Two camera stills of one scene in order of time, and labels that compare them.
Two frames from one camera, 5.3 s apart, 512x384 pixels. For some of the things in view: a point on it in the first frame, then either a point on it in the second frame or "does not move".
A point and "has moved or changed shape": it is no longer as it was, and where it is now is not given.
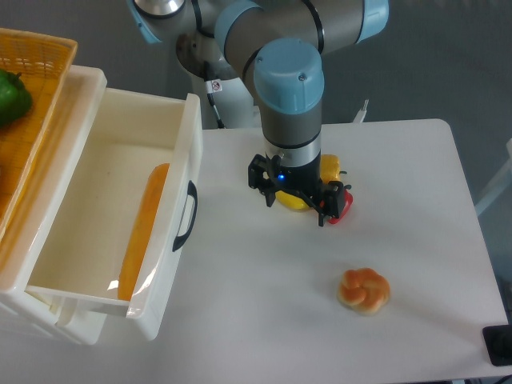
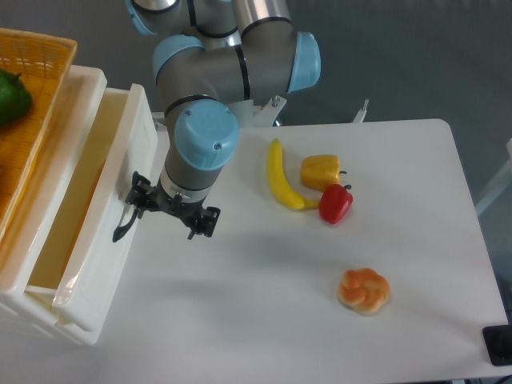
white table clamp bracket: x=360 y=115 does not move
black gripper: x=266 y=174 -> x=142 y=194
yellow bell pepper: x=330 y=168 does not move
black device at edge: x=498 y=343 does not move
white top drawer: x=116 y=187 has moved or changed shape
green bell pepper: x=15 y=98 does not move
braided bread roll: x=364 y=290 does not move
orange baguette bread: x=140 y=229 -> x=87 y=173
